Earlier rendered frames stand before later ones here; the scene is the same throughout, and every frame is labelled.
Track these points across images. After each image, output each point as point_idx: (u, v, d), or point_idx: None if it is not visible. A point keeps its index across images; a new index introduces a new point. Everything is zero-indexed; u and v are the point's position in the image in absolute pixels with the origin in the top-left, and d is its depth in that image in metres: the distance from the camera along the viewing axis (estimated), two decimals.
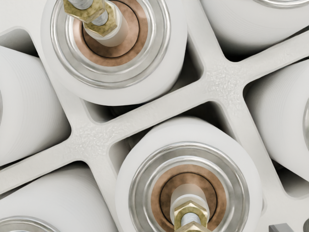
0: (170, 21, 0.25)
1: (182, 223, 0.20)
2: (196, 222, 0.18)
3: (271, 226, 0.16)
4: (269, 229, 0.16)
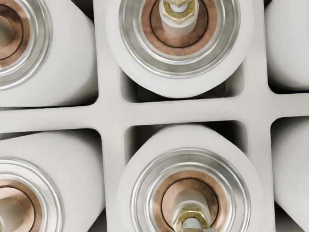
0: None
1: None
2: (186, 228, 0.18)
3: (200, 231, 0.16)
4: None
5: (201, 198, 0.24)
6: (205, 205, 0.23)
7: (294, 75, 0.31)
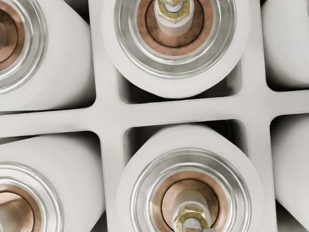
0: None
1: (198, 225, 0.20)
2: None
3: (200, 231, 0.16)
4: None
5: (201, 198, 0.24)
6: (205, 205, 0.23)
7: (292, 72, 0.31)
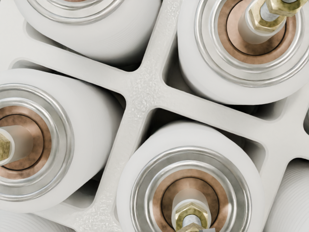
0: (51, 95, 0.26)
1: (191, 219, 0.20)
2: None
3: (199, 231, 0.16)
4: None
5: None
6: None
7: None
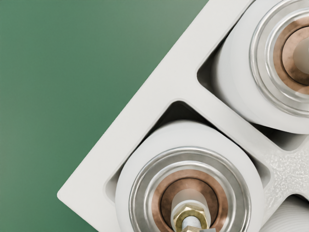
0: None
1: None
2: None
3: (200, 231, 0.16)
4: None
5: None
6: None
7: None
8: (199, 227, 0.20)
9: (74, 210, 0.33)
